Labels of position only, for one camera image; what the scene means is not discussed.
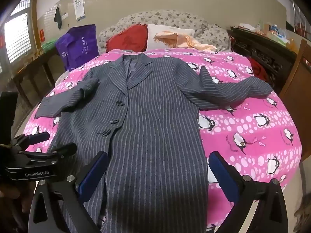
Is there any wall calendar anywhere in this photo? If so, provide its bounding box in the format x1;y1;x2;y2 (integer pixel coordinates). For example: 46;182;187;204
73;0;86;21

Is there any person's left hand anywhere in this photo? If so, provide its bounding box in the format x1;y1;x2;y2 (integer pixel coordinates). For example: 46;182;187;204
0;182;34;224

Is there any orange fringed scarf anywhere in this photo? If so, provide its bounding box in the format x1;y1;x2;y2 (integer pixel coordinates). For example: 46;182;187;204
154;31;217;52

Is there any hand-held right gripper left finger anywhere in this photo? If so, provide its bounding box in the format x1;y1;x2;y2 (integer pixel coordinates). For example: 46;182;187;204
28;151;109;233

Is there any white pillow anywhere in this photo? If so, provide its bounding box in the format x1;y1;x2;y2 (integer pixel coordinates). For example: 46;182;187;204
145;24;195;52

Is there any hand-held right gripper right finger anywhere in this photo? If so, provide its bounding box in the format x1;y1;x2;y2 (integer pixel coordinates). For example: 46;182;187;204
208;151;296;233

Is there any dark carved wooden cabinet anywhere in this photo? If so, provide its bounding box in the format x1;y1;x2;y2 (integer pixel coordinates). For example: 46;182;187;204
227;26;298;88

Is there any grey pinstriped coat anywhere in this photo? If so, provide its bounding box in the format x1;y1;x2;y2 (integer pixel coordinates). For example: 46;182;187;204
35;53;273;233

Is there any wooden chair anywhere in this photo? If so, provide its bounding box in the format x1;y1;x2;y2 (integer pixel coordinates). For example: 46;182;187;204
278;39;311;116

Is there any purple tote bag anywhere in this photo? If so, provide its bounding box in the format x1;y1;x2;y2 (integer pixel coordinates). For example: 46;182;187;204
55;24;99;72

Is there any grey floral quilt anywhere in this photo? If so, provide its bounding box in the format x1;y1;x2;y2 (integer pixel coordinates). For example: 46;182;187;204
98;10;231;54

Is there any dark hanging cloth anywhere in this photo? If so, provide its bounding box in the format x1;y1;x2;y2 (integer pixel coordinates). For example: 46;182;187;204
54;5;63;30

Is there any pink penguin blanket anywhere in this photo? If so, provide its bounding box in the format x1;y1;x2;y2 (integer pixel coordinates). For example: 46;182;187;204
23;47;303;233

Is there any clutter of packets and bottles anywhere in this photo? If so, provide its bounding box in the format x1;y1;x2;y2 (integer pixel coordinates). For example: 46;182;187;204
238;22;299;52

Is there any green plastic basket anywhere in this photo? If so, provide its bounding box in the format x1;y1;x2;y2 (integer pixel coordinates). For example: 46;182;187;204
41;41;57;52

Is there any latticed window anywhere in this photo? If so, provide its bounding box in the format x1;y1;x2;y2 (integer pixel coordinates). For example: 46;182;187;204
0;0;33;73

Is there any red cloth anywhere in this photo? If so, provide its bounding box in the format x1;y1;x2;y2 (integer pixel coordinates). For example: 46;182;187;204
248;58;269;82
106;24;149;53

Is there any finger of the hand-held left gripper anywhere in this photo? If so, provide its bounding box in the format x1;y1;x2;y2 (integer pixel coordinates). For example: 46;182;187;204
11;131;50;149
24;142;78;162

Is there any wooden side bench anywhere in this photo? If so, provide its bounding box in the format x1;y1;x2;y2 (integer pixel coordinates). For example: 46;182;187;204
10;47;65;102

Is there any metal rack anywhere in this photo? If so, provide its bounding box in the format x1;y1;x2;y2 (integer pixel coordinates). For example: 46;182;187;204
290;1;311;39

